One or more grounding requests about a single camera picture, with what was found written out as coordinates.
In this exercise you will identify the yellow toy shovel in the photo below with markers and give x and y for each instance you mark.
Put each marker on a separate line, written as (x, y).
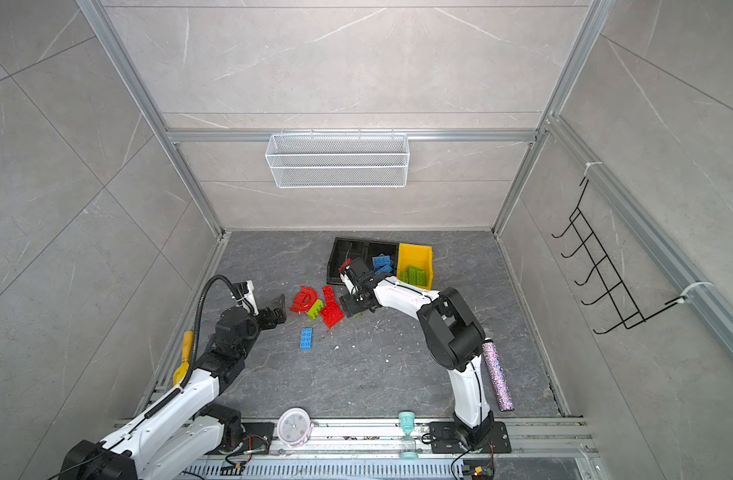
(182, 370)

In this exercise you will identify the glittery purple roll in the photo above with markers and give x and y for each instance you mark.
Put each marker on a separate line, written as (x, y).
(497, 377)

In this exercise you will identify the right black storage bin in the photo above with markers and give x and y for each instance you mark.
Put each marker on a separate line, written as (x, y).
(375, 248)

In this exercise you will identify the green lego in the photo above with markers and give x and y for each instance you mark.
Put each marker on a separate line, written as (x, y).
(315, 309)
(405, 276)
(417, 277)

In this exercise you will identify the blue lego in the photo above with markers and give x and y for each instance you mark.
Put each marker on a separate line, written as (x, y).
(385, 270)
(306, 338)
(382, 262)

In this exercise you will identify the red arch lego piece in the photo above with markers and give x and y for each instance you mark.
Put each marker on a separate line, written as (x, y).
(304, 300)

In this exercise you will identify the yellow storage bin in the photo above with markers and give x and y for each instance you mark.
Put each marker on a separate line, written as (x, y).
(419, 256)

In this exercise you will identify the black wire hook rack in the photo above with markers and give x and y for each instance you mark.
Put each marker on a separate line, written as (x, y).
(628, 312)

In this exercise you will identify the white round timer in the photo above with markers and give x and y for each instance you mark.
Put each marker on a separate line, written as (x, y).
(294, 427)

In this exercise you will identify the teal hourglass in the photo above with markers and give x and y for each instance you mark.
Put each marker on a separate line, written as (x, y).
(408, 450)

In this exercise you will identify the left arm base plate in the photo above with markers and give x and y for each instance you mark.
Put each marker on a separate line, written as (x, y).
(255, 436)

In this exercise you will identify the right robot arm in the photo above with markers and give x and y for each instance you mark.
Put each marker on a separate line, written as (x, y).
(452, 333)

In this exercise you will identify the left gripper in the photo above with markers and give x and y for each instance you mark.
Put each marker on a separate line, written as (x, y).
(277, 312)

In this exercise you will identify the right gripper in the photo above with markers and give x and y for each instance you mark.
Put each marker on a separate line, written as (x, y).
(348, 306)

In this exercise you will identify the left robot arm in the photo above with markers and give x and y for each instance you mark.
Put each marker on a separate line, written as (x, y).
(188, 422)

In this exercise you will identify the black storage bin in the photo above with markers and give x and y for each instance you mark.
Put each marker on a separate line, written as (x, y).
(375, 248)
(342, 250)

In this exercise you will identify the left black storage bin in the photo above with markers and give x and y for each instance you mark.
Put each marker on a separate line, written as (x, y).
(342, 250)

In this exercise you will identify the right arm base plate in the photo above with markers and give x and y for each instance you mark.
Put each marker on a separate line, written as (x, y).
(447, 438)

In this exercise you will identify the white wire mesh basket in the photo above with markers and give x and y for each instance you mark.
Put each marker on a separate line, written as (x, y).
(345, 160)

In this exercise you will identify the red lego brick stack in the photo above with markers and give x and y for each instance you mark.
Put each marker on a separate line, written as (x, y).
(331, 313)

